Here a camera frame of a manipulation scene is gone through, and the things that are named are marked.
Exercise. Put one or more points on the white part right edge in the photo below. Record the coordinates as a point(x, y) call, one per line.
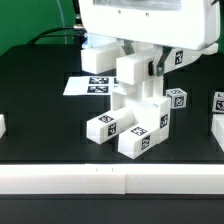
point(218, 129)

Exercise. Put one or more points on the white front rail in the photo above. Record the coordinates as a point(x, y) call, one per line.
point(112, 179)

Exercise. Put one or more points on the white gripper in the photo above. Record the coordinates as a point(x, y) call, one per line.
point(189, 24)

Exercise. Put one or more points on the white tagged cube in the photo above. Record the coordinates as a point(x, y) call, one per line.
point(178, 98)

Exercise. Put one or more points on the white chair back frame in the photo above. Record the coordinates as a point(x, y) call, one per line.
point(138, 67)

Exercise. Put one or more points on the white tagged block right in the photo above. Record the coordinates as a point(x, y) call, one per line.
point(218, 102)

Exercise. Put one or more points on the white part left edge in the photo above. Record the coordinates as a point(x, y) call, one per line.
point(2, 125)

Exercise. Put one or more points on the white part edge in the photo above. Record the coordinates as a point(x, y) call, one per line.
point(2, 125)
point(218, 129)

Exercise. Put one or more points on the white chair seat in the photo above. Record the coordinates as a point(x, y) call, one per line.
point(147, 102)

